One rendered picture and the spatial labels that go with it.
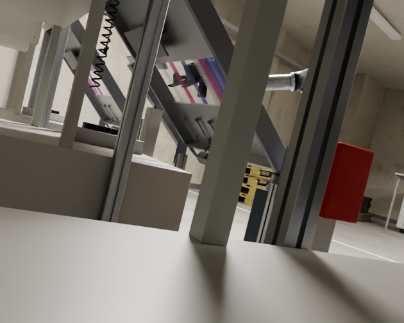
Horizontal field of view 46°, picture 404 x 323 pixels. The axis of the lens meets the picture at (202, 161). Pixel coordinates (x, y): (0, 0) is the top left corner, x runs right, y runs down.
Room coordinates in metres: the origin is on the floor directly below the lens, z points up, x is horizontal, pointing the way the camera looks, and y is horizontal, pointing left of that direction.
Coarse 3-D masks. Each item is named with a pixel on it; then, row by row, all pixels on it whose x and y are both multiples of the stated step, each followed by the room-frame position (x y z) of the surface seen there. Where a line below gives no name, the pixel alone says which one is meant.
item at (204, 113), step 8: (176, 104) 1.95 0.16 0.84; (184, 104) 1.88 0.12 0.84; (192, 104) 1.80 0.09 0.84; (200, 104) 1.74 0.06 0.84; (208, 104) 1.68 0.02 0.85; (216, 104) 1.64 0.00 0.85; (184, 112) 1.93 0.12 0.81; (192, 112) 1.85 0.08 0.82; (200, 112) 1.78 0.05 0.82; (208, 112) 1.71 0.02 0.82; (216, 112) 1.65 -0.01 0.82; (184, 120) 1.99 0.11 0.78; (192, 120) 1.91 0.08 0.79; (200, 120) 1.84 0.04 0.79; (208, 120) 1.74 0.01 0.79; (216, 120) 1.70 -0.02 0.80; (192, 128) 1.97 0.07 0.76; (200, 128) 1.89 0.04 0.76; (208, 128) 1.81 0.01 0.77; (192, 136) 2.03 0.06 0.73; (200, 136) 1.95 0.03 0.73; (208, 136) 1.86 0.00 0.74; (256, 144) 1.54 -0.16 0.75; (256, 152) 1.58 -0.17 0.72
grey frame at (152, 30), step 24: (168, 0) 1.19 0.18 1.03; (144, 24) 1.19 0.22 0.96; (144, 48) 1.17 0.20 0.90; (144, 72) 1.19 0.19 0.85; (144, 96) 1.18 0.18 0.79; (120, 144) 1.17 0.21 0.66; (120, 168) 1.18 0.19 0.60; (120, 192) 1.18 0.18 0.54; (264, 216) 1.42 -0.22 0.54; (264, 240) 1.40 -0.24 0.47
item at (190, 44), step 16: (112, 0) 1.83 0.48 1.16; (128, 0) 1.70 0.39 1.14; (144, 0) 1.58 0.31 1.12; (176, 0) 1.39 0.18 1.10; (128, 16) 1.79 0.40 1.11; (144, 16) 1.66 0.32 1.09; (176, 16) 1.46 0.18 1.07; (128, 32) 1.78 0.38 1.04; (176, 32) 1.53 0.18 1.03; (192, 32) 1.43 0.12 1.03; (160, 48) 1.61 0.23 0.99; (176, 48) 1.60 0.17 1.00; (192, 48) 1.50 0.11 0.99; (208, 48) 1.41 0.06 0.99
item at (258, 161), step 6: (186, 144) 2.04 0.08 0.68; (192, 144) 2.00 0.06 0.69; (198, 144) 1.96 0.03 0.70; (204, 144) 1.93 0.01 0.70; (204, 150) 1.88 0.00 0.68; (252, 156) 1.60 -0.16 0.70; (258, 156) 1.57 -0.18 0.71; (252, 162) 1.56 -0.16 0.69; (258, 162) 1.53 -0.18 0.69; (264, 162) 1.51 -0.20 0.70; (264, 168) 1.50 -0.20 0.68; (270, 168) 1.46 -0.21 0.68
